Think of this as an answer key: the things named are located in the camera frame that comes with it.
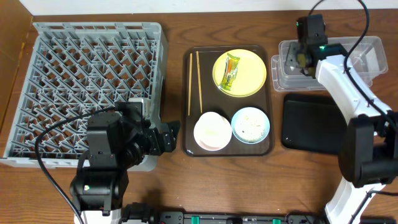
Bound white round bowl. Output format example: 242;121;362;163
193;112;232;151

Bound clear plastic waste bin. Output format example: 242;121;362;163
271;36;388;91

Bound black rectangular waste tray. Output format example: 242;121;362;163
281;93;347;155

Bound green orange snack wrapper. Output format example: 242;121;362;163
219;53;240;91

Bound light blue bowl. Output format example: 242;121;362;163
231;107;271;144

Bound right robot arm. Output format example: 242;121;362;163
285;14;397;223

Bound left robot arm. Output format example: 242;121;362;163
70;102;180;223

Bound grey plastic dishwasher rack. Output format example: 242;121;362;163
1;22;169;169

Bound dark brown serving tray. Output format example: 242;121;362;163
182;45;275;157

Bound yellow round plate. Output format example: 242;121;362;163
212;49;267;98

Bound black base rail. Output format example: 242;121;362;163
121;202;398;224

